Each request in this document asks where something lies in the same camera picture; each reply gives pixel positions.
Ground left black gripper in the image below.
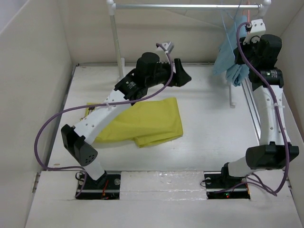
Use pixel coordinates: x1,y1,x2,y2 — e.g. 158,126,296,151
146,59,191,89

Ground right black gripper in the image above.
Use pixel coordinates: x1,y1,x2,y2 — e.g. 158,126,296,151
234,35,261,68

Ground blue wire clothes hanger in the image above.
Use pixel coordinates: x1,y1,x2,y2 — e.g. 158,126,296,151
219,10,237,59

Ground yellow-green trousers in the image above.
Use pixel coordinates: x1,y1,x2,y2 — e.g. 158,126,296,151
75,97,183,148

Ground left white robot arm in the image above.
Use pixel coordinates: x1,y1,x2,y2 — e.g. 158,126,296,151
61,52,191,189

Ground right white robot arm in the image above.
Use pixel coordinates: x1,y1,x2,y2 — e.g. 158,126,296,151
219,34,299,187

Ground pink clothes hanger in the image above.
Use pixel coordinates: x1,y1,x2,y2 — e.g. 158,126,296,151
243,0,251,23

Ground light blue hanging garment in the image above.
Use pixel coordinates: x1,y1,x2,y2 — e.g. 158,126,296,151
213,15,249,86

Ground white clothes rack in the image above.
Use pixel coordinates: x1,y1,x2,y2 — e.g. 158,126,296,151
106,0,273,108

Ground white foam block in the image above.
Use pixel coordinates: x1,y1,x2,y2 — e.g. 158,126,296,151
120,171,207,201

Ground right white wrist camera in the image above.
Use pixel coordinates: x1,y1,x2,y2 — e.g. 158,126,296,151
246,19,266,41

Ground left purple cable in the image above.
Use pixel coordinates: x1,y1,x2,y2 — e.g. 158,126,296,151
34,43,174,198

